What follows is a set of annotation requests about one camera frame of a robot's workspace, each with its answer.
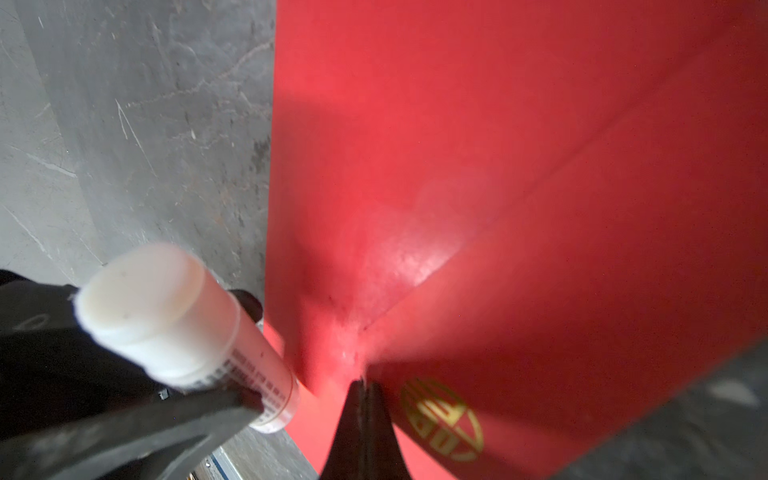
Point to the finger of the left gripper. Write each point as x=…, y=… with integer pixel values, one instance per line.
x=167, y=439
x=52, y=372

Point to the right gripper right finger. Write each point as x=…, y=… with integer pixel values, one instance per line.
x=382, y=457

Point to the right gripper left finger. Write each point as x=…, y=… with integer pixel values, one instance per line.
x=345, y=457

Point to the white glue stick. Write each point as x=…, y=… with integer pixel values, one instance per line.
x=159, y=307

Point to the red envelope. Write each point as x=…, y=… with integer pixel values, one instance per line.
x=530, y=221

